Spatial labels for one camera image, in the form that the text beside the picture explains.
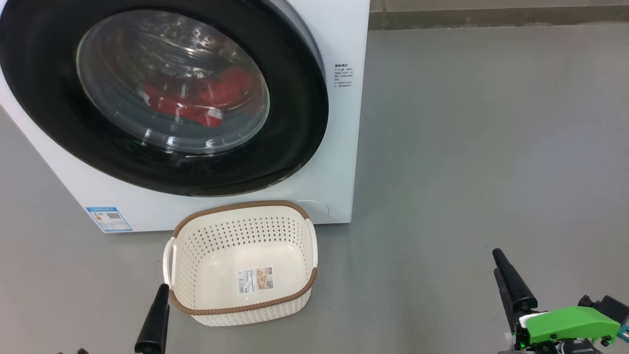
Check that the round filter cover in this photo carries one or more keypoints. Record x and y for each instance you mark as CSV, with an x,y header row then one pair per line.
x,y
317,209

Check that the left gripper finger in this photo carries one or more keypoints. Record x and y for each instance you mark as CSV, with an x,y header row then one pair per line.
x,y
155,324

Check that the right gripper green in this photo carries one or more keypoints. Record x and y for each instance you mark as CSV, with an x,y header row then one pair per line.
x,y
570,324

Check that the blue energy label sticker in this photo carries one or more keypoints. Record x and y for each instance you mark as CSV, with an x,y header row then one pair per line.
x,y
109,220

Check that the black round washer door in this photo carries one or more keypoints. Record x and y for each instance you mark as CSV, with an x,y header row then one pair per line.
x,y
49,98

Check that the teal connector on right wrist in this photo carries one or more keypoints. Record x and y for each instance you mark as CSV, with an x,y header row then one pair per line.
x,y
625,333

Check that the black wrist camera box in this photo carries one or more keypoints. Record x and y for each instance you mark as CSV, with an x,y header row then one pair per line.
x,y
81,351
612,307

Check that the white printed product label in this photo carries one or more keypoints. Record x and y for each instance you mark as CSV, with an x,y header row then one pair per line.
x,y
255,280

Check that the red and white garment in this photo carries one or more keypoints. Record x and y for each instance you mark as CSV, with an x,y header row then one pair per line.
x,y
231,86

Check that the cream basket with brown rim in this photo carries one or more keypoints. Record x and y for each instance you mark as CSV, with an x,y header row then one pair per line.
x,y
221,282

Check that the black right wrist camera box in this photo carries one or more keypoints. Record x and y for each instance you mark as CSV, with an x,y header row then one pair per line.
x,y
612,307

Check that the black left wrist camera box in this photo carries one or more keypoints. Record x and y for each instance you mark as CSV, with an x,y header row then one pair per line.
x,y
81,351

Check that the stainless steel washing machine drum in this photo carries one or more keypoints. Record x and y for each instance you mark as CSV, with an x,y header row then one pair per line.
x,y
147,54

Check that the white front-load washing machine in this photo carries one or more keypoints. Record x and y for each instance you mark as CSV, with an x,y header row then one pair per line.
x,y
339,172

